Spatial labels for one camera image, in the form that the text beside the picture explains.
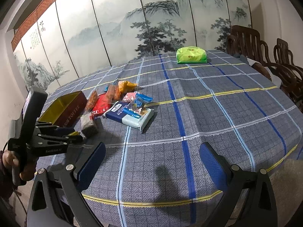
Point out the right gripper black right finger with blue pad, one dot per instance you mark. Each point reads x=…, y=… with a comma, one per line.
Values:
x=259, y=207

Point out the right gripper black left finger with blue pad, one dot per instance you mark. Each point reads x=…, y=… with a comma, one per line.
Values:
x=56, y=198

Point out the clear twisted pastry packet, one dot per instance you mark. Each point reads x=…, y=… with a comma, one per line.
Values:
x=113, y=94

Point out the orange snack packet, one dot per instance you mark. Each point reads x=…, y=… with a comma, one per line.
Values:
x=126, y=86

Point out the person's left hand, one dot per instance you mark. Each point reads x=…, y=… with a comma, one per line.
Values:
x=10, y=161

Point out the red gold toffee tin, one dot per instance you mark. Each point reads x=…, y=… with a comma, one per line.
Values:
x=65, y=110

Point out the dark brown snack packet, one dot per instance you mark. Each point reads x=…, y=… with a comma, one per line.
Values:
x=88, y=125

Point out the clear fried snack packet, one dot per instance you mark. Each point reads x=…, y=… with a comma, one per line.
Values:
x=91, y=101

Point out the red snack packet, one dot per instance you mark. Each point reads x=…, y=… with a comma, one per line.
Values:
x=101, y=106

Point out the blue plaid tablecloth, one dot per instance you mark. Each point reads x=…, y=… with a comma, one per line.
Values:
x=155, y=177

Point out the blue small snack packet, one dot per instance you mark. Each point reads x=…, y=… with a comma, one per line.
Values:
x=137, y=105

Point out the dark wooden chair far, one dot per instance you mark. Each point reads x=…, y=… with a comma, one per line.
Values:
x=284, y=56

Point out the dark wooden chair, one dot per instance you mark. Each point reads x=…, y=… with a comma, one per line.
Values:
x=245, y=43
x=284, y=56

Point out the landscape painted folding screen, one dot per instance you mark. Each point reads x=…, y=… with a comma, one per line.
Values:
x=64, y=40

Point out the green tissue pack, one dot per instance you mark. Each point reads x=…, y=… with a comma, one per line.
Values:
x=191, y=55

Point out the dark wooden chair near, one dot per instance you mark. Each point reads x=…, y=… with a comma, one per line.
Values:
x=245, y=43

